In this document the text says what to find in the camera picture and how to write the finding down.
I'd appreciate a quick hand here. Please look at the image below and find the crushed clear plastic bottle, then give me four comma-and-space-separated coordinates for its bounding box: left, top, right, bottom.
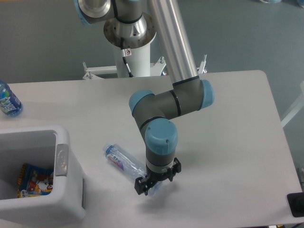
102, 143, 162, 197

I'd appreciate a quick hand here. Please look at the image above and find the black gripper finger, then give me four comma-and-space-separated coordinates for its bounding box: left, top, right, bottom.
134, 177, 154, 196
166, 157, 181, 181

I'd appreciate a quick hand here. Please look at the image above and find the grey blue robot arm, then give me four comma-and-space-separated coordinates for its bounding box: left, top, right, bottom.
74, 0, 214, 194

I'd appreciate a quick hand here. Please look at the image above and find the white trash can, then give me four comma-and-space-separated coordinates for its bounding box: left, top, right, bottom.
0, 125, 86, 228

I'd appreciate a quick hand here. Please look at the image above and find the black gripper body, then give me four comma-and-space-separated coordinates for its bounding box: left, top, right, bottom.
146, 166, 168, 184

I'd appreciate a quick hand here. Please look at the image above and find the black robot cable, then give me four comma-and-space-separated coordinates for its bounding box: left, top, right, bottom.
119, 37, 134, 78

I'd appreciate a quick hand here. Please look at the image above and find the blue labelled drink bottle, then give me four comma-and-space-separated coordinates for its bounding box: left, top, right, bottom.
0, 81, 23, 117

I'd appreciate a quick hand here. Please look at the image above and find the white frame leg right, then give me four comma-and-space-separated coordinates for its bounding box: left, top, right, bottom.
281, 81, 304, 128

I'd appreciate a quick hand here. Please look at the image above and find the black device at table edge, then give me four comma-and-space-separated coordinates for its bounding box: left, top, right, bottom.
287, 192, 304, 218

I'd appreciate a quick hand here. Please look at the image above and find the blue snack wrapper bag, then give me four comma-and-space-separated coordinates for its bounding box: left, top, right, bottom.
17, 163, 54, 198

